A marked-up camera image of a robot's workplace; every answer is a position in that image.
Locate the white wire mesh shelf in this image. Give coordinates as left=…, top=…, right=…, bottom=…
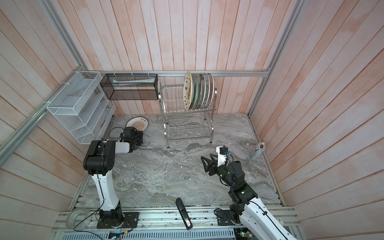
left=47, top=71, right=116, bottom=145

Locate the small orange sunburst plate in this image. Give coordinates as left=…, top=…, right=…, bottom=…
left=125, top=117, right=149, bottom=131

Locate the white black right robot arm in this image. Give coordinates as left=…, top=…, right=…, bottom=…
left=201, top=154, right=295, bottom=240

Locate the silver drink can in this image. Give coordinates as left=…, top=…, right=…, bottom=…
left=251, top=142, right=267, bottom=160

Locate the clear tape roll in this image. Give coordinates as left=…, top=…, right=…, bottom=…
left=65, top=208, right=92, bottom=231

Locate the black stapler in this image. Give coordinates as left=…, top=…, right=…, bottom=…
left=176, top=198, right=193, bottom=230

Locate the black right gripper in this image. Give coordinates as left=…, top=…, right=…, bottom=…
left=202, top=152, right=235, bottom=190

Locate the black mesh basket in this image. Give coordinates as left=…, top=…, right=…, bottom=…
left=101, top=73, right=159, bottom=101

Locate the light green flower plate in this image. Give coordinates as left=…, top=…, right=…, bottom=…
left=191, top=75, right=200, bottom=110

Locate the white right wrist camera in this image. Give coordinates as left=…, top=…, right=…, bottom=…
left=216, top=146, right=229, bottom=167

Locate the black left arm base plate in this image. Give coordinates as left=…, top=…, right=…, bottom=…
left=97, top=210, right=139, bottom=229

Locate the white plate green clover design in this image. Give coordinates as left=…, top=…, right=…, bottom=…
left=205, top=73, right=213, bottom=109

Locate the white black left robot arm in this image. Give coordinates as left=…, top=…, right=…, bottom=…
left=83, top=127, right=143, bottom=228

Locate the stainless steel dish rack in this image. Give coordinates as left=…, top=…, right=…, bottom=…
left=158, top=85, right=217, bottom=148

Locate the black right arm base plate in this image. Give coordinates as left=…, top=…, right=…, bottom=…
left=214, top=208, right=241, bottom=226

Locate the cream plate stars cartoon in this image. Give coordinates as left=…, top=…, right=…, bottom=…
left=183, top=72, right=193, bottom=111

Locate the cream plate floral rim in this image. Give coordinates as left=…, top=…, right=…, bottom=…
left=197, top=74, right=205, bottom=109

